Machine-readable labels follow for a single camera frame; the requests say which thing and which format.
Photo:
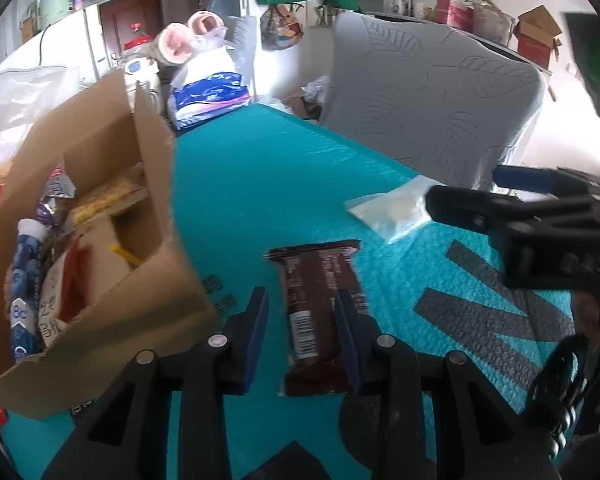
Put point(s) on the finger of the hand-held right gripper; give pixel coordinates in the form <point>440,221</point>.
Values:
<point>460,205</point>
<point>520,176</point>

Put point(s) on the grey covered chair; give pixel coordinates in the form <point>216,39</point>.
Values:
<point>430,95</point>

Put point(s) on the dark brown chocolate bar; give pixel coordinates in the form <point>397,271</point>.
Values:
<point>310,285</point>

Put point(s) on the patterned hanging bag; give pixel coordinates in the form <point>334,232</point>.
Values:
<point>282,27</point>

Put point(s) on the small brown snack box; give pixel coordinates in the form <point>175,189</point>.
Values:
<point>97,235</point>

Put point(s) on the clear plastic container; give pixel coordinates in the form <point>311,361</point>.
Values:
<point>492,22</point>

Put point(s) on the white fridge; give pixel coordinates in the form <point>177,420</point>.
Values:
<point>55,45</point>

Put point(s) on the teal bubble mat black print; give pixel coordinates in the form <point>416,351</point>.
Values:
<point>260,185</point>

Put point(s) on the blue white tissue pack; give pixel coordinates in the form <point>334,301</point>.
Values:
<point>210,92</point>

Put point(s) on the brown cardboard box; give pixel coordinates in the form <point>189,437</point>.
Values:
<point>170,270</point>

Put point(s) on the brown wooden door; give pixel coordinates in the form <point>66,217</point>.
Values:
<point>125,15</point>

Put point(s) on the person's right hand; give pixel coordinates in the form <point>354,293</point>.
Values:
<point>592,317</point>

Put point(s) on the clear bag yellow puffs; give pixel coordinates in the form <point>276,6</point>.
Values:
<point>105,195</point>

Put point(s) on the purple silver snack bag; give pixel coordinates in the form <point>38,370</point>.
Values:
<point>55,187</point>

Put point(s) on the clear zip bag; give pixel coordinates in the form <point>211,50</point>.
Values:
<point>385,215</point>

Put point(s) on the open cardboard carton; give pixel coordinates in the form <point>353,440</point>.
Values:
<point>537,22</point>

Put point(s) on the black bottle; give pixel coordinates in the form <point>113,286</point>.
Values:
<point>406,2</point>

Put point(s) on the pink plush slipper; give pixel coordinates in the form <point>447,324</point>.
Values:
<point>205,22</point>
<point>175,42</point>

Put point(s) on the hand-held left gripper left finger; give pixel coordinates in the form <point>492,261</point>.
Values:
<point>257,340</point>

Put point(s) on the blue white tube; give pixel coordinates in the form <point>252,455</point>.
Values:
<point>25,280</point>

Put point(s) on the pink gift boxes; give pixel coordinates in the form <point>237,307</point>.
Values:
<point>455,12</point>

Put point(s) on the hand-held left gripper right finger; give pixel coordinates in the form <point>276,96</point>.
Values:
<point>350,345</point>

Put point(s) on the white red snack pouch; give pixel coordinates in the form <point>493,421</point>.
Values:
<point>72,285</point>

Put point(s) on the clear plastic bag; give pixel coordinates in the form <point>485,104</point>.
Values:
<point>25,90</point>

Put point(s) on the yellow green lollipop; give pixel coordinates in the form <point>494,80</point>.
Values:
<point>125,255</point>

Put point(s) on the red cola bottle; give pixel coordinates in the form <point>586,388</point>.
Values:
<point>140,42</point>

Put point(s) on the white mug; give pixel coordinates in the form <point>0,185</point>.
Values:
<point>421,11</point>

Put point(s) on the red box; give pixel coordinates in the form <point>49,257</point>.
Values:
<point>535,50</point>

